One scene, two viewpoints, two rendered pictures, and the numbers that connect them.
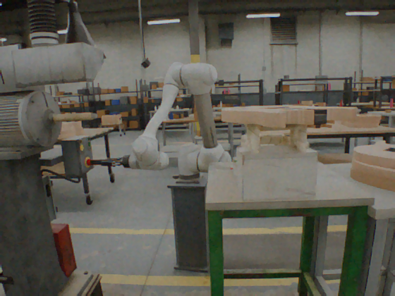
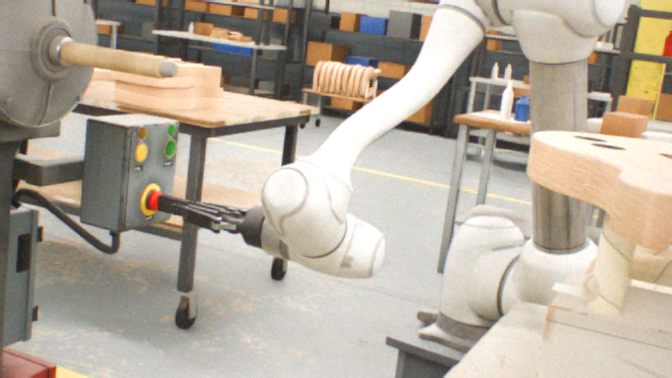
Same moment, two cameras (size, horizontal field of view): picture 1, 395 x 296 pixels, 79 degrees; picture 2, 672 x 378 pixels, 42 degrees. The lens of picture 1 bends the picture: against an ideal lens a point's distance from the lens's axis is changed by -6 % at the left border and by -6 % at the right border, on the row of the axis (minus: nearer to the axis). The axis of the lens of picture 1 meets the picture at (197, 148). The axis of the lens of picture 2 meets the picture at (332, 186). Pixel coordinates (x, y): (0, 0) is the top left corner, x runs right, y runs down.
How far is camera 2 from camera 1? 0.23 m
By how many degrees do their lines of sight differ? 19
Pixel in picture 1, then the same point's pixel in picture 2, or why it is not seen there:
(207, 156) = (535, 275)
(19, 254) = not seen: outside the picture
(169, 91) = (447, 32)
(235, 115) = (556, 166)
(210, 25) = not seen: outside the picture
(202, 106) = (551, 103)
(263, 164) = (617, 358)
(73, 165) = (104, 198)
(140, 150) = (281, 203)
